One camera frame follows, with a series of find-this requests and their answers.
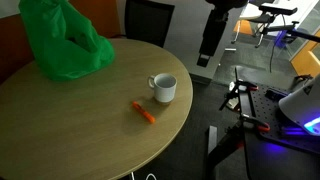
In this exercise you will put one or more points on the small black box device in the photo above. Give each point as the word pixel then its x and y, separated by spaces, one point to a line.
pixel 276 93

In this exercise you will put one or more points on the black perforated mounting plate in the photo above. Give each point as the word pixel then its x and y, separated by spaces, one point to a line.
pixel 263 110

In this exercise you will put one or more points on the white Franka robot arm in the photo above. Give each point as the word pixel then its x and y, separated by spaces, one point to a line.
pixel 300 103

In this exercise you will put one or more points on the black support stand leg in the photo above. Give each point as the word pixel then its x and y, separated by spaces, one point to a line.
pixel 223 150

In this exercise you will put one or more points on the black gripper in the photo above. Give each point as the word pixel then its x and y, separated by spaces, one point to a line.
pixel 215 31

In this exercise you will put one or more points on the black camera on boom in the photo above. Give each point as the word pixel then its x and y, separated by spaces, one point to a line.
pixel 278 9

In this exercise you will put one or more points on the orange wooden cabinet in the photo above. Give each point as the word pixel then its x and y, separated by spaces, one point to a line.
pixel 306 56

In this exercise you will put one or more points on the black office chair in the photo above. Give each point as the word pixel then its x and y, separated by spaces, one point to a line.
pixel 146 20

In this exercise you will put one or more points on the orange marker pen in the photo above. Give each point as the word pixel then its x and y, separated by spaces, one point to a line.
pixel 144 112

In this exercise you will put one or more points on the white ceramic mug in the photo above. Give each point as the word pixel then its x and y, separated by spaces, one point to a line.
pixel 164 90

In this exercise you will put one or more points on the white swivel chair orange seat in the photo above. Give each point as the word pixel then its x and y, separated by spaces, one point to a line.
pixel 253 25

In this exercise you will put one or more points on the green plastic bag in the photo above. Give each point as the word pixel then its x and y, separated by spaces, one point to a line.
pixel 63 50

